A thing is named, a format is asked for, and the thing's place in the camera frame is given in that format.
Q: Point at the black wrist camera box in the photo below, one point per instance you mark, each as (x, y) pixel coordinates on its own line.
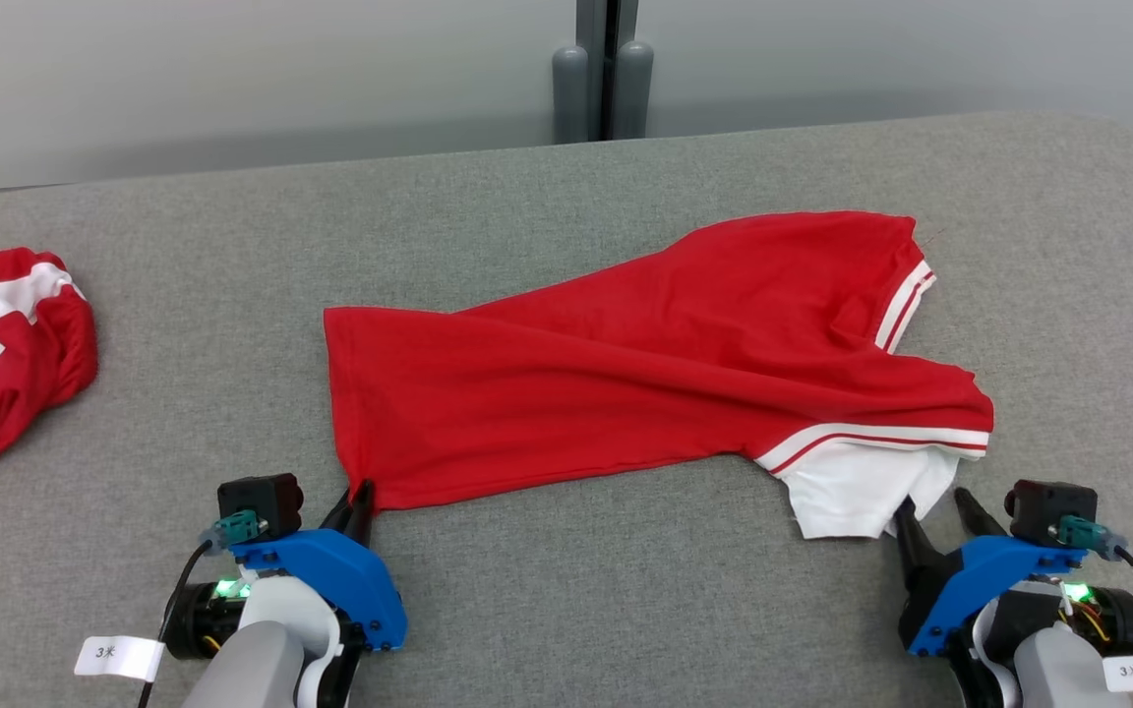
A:
(1043, 506)
(262, 501)

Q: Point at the blue-topped left gripper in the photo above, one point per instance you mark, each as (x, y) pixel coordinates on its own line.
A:
(350, 590)

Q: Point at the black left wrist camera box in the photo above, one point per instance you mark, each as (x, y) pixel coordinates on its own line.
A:
(262, 501)

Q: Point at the grey cylindrical post foot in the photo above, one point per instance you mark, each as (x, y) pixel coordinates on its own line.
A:
(570, 93)
(632, 88)

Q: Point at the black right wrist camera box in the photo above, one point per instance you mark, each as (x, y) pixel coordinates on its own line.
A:
(1043, 506)

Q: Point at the blue-topped right gripper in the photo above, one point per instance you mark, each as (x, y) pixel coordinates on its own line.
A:
(970, 580)

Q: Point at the red white-trimmed jersey shirt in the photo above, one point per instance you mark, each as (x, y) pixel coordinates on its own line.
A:
(626, 393)

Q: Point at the red shorts with white stripes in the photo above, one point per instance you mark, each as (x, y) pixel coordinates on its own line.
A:
(26, 374)

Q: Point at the grey partition post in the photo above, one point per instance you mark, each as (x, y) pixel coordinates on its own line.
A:
(591, 20)

